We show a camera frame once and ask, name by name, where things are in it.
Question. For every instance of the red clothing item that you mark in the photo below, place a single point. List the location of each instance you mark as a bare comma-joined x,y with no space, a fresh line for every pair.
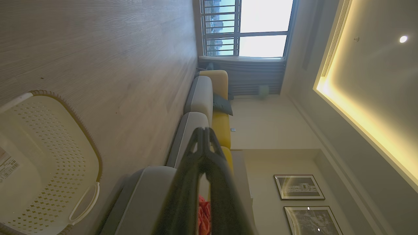
204,215

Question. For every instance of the framed black white picture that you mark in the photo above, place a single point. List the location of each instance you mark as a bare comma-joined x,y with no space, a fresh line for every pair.
312,222
298,187

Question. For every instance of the grey curtain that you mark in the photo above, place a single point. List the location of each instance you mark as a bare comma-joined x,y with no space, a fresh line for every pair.
251,76

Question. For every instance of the yellow sofa back cushion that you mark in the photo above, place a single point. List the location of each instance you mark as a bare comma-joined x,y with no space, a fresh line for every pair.
228,158
221,130
217,81

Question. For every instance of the cream perforated laundry basket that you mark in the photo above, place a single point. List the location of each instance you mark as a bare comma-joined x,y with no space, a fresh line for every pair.
49,163

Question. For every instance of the window with metal railing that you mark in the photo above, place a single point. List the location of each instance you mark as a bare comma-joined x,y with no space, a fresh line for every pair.
258,26

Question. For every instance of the teal throw pillow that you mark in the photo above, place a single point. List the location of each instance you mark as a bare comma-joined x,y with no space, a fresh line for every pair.
222,104

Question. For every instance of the long ceiling air vent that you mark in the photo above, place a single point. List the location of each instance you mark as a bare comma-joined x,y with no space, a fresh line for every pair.
336,36

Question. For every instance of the large grey sofa seat cushion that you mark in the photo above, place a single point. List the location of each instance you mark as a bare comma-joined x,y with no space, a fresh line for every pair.
143,202

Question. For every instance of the round ceiling spotlight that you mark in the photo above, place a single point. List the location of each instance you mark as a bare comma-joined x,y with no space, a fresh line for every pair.
403,39

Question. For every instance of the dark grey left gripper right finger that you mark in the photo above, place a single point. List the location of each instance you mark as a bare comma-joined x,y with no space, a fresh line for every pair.
225,202

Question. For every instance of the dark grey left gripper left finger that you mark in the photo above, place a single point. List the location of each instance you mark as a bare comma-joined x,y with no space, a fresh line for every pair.
183,195

